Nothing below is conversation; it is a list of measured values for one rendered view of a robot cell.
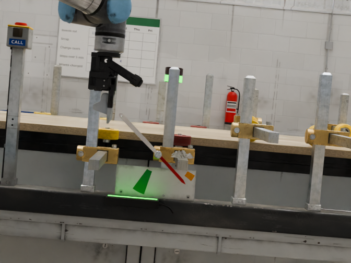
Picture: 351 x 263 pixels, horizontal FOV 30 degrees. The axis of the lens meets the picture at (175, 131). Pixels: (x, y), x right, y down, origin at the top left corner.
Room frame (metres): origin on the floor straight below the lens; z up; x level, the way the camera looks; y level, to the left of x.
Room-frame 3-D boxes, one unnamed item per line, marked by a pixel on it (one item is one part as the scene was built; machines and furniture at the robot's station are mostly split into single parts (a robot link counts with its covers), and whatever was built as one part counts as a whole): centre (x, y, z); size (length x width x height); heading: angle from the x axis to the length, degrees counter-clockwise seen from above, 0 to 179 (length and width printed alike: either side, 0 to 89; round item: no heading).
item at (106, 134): (2.25, 0.23, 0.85); 0.08 x 0.08 x 0.11
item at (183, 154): (1.92, -0.03, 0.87); 0.09 x 0.07 x 0.02; 2
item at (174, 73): (2.16, 0.02, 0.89); 0.04 x 0.04 x 0.48; 2
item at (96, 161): (2.05, 0.23, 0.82); 0.44 x 0.03 x 0.04; 2
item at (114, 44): (1.98, 0.22, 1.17); 0.10 x 0.09 x 0.05; 3
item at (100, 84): (1.98, 0.23, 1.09); 0.09 x 0.08 x 0.12; 93
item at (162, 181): (2.13, 0.05, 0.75); 0.26 x 0.01 x 0.10; 92
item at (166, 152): (2.16, 0.00, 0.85); 0.14 x 0.06 x 0.05; 92
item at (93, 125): (2.15, 0.27, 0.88); 0.04 x 0.04 x 0.48; 2
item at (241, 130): (2.17, -0.25, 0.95); 0.14 x 0.06 x 0.05; 92
